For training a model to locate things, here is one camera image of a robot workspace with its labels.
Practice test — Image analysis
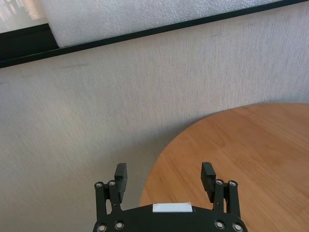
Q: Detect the white foam sheet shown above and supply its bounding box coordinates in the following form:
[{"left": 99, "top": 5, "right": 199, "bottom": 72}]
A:
[{"left": 40, "top": 0, "right": 290, "bottom": 48}]

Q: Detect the glass window pane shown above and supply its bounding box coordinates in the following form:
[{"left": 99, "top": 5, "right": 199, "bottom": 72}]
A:
[{"left": 0, "top": 0, "right": 49, "bottom": 34}]

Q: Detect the black wall rail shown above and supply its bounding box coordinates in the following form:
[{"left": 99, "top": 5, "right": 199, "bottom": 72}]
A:
[{"left": 0, "top": 0, "right": 309, "bottom": 69}]

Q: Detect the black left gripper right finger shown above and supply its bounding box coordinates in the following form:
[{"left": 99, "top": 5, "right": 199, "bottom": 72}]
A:
[{"left": 201, "top": 162, "right": 241, "bottom": 216}]

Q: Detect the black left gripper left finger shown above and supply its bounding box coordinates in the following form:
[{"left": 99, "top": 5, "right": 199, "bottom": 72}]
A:
[{"left": 94, "top": 163, "right": 128, "bottom": 219}]

